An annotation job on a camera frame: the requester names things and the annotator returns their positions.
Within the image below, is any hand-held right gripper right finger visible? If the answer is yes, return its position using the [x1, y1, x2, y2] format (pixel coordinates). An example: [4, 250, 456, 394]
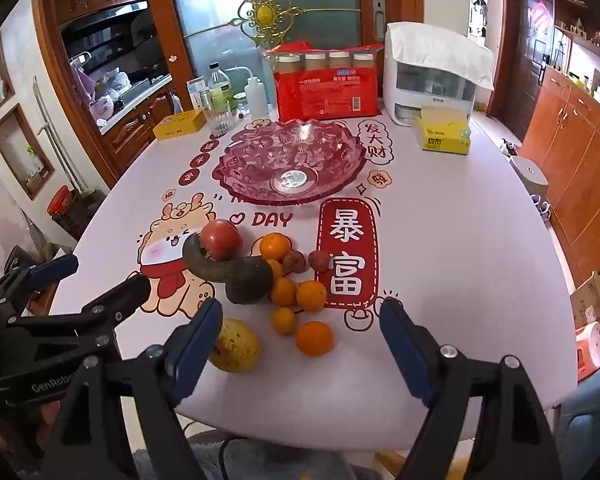
[378, 297, 563, 480]

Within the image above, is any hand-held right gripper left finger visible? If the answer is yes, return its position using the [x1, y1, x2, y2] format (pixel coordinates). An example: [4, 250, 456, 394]
[40, 297, 224, 480]

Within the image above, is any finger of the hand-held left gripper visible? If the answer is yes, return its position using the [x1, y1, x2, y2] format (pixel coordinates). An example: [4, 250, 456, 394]
[0, 254, 79, 306]
[10, 273, 152, 353]

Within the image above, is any yellow pear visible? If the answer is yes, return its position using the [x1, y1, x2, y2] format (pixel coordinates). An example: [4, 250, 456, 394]
[209, 317, 262, 374]

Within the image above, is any overripe dark banana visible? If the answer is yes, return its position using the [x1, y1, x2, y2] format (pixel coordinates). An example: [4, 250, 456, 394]
[182, 232, 251, 285]

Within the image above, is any dark avocado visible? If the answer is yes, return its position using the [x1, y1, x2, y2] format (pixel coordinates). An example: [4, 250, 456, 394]
[225, 256, 275, 306]

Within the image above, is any orange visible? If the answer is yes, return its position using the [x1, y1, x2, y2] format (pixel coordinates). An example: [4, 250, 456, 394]
[295, 280, 328, 312]
[259, 233, 292, 262]
[295, 321, 334, 358]

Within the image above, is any red apple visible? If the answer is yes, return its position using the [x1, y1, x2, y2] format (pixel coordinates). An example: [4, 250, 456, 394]
[200, 219, 243, 262]

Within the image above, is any pink glass bowl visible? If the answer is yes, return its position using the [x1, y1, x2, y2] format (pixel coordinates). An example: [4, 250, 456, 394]
[216, 117, 368, 207]

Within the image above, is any red lid jar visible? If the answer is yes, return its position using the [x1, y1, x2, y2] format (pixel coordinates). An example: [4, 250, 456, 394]
[47, 185, 93, 241]

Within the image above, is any grey fluffy rug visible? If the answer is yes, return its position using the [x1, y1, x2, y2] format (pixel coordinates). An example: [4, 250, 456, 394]
[130, 435, 376, 480]

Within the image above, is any pink kitchen appliance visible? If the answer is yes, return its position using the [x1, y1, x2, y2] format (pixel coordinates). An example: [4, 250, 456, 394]
[87, 95, 116, 121]

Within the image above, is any flat yellow box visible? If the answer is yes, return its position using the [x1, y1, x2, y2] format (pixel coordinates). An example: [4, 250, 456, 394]
[152, 108, 207, 141]

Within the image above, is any white pink small appliance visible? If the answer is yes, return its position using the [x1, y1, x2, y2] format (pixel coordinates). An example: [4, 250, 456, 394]
[575, 321, 600, 381]

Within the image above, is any cardboard box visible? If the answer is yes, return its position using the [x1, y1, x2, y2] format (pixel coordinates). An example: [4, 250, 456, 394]
[570, 260, 600, 331]

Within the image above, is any clear drinking glass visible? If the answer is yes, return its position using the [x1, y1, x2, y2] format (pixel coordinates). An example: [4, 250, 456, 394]
[200, 89, 231, 136]

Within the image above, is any blue chair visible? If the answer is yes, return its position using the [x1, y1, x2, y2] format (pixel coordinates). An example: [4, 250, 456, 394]
[550, 370, 600, 480]

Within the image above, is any yellow tissue box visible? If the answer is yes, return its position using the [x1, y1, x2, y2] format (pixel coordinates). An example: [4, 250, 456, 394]
[414, 107, 473, 157]

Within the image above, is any white round stool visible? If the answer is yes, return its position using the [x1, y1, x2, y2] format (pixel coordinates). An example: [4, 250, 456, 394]
[510, 156, 548, 196]

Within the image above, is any small white carton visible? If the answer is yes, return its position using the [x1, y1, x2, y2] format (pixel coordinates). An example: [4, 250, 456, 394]
[186, 76, 208, 111]

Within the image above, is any clear bottle green label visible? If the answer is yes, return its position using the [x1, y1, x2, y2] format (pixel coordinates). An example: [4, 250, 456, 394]
[208, 62, 237, 116]

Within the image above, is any white squeeze bottle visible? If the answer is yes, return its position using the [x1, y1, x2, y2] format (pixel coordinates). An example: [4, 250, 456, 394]
[230, 65, 270, 120]

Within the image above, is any black range hood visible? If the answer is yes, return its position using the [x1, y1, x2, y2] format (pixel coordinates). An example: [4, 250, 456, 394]
[60, 2, 153, 56]

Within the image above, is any wooden sideboard cabinet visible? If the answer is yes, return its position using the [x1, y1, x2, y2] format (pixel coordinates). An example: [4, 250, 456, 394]
[520, 0, 600, 271]

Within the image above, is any white countertop appliance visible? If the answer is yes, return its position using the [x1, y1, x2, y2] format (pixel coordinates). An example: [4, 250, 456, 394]
[382, 22, 481, 128]

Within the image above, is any red paper cup pack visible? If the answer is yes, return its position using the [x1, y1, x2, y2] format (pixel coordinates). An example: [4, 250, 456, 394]
[262, 42, 385, 122]

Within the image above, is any white cover cloth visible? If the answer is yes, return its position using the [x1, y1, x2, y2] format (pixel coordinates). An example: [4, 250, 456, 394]
[386, 21, 496, 92]

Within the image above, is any dark wooden door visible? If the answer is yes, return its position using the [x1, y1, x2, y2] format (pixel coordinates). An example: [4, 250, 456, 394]
[510, 0, 556, 141]

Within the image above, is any gold door ornament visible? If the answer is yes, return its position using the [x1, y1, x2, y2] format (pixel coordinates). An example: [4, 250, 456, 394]
[232, 0, 303, 48]

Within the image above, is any frosted glass door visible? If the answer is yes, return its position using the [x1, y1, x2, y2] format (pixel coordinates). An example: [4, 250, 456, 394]
[167, 0, 376, 93]

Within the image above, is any black cable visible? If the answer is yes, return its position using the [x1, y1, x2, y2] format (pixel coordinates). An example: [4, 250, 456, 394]
[217, 435, 241, 480]

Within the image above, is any silver door handle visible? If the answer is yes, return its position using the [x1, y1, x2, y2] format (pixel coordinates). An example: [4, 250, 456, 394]
[371, 0, 387, 41]

